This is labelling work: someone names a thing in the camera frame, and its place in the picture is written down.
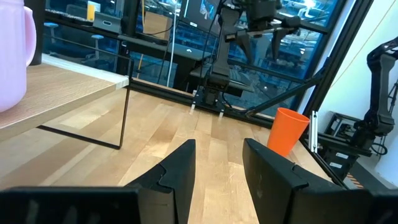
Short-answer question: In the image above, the lilac plastic mug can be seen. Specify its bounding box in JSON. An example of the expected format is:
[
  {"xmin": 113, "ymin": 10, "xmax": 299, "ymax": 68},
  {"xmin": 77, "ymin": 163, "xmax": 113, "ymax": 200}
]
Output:
[{"xmin": 0, "ymin": 0, "xmax": 37, "ymax": 113}]

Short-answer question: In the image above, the black desk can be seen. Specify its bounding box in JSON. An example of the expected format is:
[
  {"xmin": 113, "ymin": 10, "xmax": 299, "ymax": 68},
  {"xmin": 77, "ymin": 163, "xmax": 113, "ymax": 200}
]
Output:
[{"xmin": 118, "ymin": 33, "xmax": 216, "ymax": 91}]

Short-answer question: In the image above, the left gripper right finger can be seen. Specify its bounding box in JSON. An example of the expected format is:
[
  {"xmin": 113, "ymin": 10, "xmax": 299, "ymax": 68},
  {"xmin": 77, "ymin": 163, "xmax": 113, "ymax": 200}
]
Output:
[{"xmin": 243, "ymin": 138, "xmax": 343, "ymax": 224}]

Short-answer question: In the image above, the grey box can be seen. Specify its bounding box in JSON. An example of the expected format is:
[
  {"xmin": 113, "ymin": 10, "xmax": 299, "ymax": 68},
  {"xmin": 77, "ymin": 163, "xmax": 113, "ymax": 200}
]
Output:
[{"xmin": 93, "ymin": 11, "xmax": 122, "ymax": 34}]

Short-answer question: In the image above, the wooden shelf with black legs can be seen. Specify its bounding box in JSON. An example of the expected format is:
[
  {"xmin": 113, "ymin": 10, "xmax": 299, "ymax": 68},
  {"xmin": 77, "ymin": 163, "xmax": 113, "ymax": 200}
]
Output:
[{"xmin": 0, "ymin": 53, "xmax": 134, "ymax": 151}]

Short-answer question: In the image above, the silver aluminium bar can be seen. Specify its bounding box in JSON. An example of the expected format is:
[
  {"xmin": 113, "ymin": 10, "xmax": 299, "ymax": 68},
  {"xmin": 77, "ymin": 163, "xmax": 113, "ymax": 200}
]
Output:
[{"xmin": 309, "ymin": 110, "xmax": 319, "ymax": 154}]

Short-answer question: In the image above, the computer monitor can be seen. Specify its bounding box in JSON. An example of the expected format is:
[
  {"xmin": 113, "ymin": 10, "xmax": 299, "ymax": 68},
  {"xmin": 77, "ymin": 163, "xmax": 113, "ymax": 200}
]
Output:
[{"xmin": 180, "ymin": 0, "xmax": 225, "ymax": 35}]

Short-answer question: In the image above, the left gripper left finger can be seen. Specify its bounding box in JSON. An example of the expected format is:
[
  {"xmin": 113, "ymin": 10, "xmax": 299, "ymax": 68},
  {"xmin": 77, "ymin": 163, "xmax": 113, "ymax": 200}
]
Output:
[{"xmin": 125, "ymin": 138, "xmax": 197, "ymax": 224}]

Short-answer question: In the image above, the blue office chair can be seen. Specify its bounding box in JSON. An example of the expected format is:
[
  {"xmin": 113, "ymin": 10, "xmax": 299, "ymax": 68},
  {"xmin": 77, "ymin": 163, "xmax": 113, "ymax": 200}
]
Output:
[
  {"xmin": 43, "ymin": 21, "xmax": 60, "ymax": 47},
  {"xmin": 83, "ymin": 33, "xmax": 105, "ymax": 60}
]

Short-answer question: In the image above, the red-orange plastic cup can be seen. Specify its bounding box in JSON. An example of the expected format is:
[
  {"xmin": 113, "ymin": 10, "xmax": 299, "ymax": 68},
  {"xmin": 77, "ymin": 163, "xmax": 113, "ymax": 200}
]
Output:
[{"xmin": 266, "ymin": 107, "xmax": 311, "ymax": 157}]

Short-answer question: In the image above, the cardboard box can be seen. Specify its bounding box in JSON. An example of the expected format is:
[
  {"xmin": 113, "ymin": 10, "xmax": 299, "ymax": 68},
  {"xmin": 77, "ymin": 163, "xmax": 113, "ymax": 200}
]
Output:
[{"xmin": 143, "ymin": 11, "xmax": 174, "ymax": 41}]

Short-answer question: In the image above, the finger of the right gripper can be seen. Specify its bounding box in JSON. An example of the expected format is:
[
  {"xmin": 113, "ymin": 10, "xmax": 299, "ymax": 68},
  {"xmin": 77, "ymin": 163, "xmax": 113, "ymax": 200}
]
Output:
[
  {"xmin": 272, "ymin": 27, "xmax": 289, "ymax": 62},
  {"xmin": 237, "ymin": 30, "xmax": 254, "ymax": 65}
]

